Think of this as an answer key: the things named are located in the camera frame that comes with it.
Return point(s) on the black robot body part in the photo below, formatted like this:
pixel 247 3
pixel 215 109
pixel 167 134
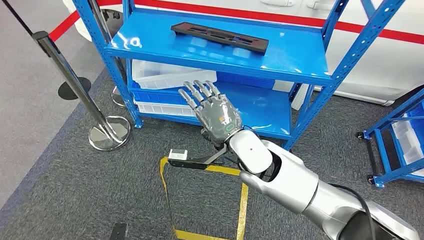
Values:
pixel 118 232

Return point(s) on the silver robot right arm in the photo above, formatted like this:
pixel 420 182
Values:
pixel 291 188

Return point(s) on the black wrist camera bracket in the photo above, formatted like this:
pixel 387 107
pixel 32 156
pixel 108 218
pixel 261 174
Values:
pixel 192 164

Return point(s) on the red barrier belt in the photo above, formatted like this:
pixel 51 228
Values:
pixel 265 15
pixel 66 23

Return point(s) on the blue wheeled shelf cart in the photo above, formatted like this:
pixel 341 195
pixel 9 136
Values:
pixel 381 149

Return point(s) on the long black plastic part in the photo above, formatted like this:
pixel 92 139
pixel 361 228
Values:
pixel 255 44

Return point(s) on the blue metal shelf rack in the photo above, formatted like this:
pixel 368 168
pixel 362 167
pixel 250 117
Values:
pixel 291 49

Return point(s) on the translucent white storage bin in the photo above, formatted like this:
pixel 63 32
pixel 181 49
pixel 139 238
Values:
pixel 409 142

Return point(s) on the white car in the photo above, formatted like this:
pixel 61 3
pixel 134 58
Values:
pixel 364 66

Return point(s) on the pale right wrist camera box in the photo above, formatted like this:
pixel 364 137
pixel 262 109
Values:
pixel 178 154

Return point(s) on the yellow floor tape square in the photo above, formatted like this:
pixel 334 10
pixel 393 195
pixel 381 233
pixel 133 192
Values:
pixel 243 205

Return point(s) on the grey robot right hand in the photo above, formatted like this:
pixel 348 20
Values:
pixel 218 116

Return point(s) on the white plastic crate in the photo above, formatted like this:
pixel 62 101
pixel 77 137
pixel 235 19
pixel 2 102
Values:
pixel 159 108
pixel 165 76

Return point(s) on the chrome stanchion post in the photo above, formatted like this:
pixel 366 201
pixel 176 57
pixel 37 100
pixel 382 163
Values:
pixel 118 99
pixel 109 132

